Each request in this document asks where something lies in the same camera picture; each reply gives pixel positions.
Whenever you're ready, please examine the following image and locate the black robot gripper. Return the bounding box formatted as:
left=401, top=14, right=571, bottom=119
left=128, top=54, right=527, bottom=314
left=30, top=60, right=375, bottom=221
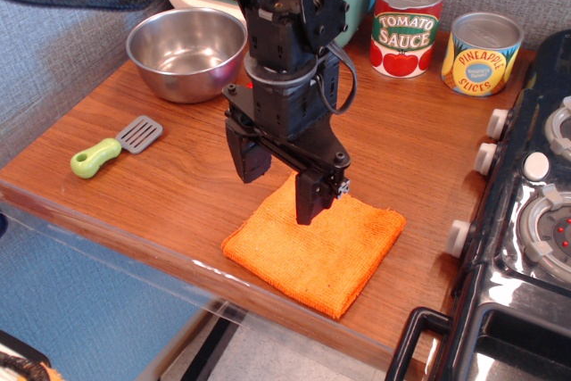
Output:
left=223, top=52, right=351, bottom=226

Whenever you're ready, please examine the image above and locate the stainless steel bowl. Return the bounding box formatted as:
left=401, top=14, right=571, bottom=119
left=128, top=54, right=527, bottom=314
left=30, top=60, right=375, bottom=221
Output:
left=126, top=8, right=247, bottom=104

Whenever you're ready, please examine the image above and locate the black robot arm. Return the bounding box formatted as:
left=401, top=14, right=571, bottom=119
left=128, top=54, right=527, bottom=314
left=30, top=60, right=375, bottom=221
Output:
left=223, top=0, right=353, bottom=225

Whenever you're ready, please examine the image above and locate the orange folded towel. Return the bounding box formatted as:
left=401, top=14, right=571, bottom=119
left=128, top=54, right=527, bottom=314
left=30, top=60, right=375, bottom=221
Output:
left=221, top=176, right=406, bottom=319

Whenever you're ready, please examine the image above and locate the white stove knob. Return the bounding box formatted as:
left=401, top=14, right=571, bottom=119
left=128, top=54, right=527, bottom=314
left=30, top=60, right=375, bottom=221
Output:
left=473, top=143, right=497, bottom=176
left=445, top=219, right=472, bottom=258
left=486, top=109, right=509, bottom=140

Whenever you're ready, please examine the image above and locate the tomato sauce can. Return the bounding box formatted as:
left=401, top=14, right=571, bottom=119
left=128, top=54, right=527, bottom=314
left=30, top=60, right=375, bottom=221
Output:
left=369, top=0, right=443, bottom=79

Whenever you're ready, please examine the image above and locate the pineapple slices can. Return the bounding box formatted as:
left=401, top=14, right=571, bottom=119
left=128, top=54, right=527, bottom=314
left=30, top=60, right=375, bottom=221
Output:
left=441, top=12, right=524, bottom=97

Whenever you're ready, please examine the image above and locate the white round stove button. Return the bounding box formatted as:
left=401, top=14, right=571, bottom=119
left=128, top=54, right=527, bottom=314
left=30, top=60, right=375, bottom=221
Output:
left=523, top=152, right=550, bottom=181

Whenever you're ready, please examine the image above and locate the black toy stove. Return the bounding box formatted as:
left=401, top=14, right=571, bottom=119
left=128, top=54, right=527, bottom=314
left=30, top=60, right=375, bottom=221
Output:
left=386, top=30, right=570, bottom=380

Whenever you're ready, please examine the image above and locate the green handled grey spatula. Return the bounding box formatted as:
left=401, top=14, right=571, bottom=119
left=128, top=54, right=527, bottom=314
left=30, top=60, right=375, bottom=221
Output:
left=70, top=115, right=163, bottom=178

